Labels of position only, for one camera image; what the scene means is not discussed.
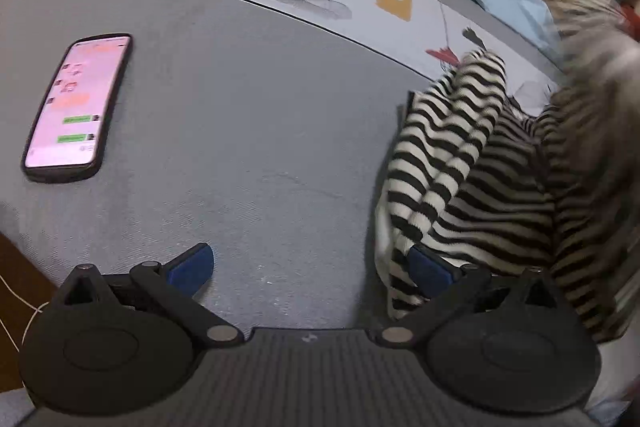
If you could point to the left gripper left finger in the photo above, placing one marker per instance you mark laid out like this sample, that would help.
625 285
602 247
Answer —
191 270

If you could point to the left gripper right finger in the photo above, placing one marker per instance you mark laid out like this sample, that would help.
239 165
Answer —
431 273

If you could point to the black white striped sock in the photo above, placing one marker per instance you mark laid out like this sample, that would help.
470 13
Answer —
439 141

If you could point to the striped and white clothes pile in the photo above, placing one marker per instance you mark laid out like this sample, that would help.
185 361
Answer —
561 191

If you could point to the black smartphone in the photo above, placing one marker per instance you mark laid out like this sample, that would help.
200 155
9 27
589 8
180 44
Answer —
68 136

